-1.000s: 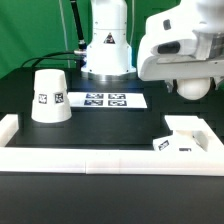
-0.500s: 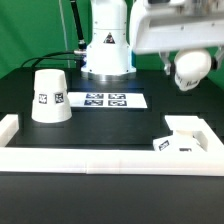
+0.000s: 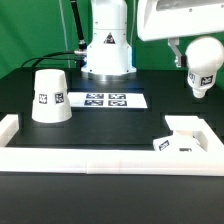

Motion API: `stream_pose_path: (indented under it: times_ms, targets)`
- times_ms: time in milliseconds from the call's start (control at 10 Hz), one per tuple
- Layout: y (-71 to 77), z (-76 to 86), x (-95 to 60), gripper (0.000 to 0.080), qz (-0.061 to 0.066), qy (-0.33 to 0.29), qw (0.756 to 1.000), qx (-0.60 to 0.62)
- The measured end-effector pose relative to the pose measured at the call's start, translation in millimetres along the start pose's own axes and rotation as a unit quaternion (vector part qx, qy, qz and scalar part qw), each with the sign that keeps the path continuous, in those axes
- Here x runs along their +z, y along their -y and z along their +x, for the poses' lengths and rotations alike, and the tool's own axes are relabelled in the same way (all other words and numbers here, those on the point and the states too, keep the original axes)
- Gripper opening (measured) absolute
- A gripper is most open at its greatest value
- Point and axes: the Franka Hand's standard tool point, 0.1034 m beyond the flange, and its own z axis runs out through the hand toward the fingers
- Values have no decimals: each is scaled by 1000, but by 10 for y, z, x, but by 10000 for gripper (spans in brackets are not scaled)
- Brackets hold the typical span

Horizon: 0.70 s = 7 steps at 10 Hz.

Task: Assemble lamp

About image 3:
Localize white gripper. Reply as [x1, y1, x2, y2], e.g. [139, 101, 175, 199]
[137, 0, 224, 68]

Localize white lamp bulb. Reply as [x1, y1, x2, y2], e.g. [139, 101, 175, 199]
[186, 36, 224, 98]

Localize white lamp base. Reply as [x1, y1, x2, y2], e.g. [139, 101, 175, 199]
[153, 115, 208, 152]

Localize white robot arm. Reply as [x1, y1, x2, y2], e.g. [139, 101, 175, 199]
[81, 0, 224, 80]

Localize white lamp shade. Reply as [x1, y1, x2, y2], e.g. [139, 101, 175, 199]
[32, 69, 72, 123]

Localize white marker sheet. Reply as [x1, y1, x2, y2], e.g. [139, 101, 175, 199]
[68, 92, 147, 109]

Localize black cable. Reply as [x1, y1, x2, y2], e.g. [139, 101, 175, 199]
[20, 50, 88, 69]

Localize white U-shaped frame barrier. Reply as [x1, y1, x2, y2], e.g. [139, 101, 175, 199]
[0, 114, 224, 176]

